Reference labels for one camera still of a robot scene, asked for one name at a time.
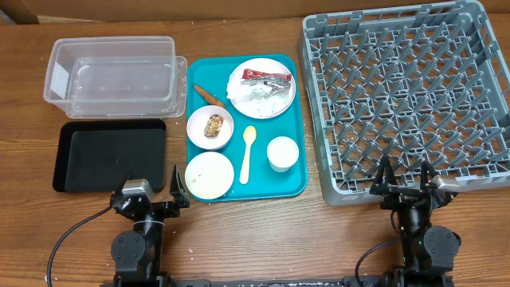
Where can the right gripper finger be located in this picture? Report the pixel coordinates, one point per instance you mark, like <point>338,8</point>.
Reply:
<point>385,178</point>
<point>427,170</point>

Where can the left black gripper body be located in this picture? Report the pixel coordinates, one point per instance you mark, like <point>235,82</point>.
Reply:
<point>162,211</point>

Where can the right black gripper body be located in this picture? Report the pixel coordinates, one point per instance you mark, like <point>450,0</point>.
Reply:
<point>399,199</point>

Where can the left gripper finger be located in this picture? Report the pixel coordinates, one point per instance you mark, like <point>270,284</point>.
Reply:
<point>177,189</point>
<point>129,176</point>

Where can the small white bowl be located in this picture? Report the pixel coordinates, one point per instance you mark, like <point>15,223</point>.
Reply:
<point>209,175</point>

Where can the white bowl with food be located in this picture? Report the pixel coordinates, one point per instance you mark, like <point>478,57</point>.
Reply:
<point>196,126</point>

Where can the brown food scrap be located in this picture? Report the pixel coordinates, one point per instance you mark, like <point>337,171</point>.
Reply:
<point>213,126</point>

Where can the white plastic cup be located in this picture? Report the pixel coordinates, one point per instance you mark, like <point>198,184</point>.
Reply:
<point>283,153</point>

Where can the white napkin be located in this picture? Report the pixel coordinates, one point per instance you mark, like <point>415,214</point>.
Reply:
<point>243,89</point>

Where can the large white plate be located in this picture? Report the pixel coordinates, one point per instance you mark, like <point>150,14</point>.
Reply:
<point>275,105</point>

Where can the red foil snack wrapper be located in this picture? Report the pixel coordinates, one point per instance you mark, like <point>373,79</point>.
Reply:
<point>273,80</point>

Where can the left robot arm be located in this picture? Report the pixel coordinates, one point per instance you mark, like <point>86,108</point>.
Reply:
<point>138,252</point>

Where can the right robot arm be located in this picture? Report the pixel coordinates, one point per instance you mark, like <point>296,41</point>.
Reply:
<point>428,251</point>

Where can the grey dishwasher rack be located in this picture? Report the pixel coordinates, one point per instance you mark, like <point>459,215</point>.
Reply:
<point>415,83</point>

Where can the black plastic tray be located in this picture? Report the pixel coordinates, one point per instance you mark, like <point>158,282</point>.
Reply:
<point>95,156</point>

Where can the teal plastic tray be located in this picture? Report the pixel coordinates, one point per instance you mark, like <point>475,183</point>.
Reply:
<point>213,74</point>

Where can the yellow plastic spoon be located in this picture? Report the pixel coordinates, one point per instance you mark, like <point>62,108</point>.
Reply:
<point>249,136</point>

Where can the orange carrot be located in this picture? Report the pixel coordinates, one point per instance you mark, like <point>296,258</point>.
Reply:
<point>209,98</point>

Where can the clear plastic bin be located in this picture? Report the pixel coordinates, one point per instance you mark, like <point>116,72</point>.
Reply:
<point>117,78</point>

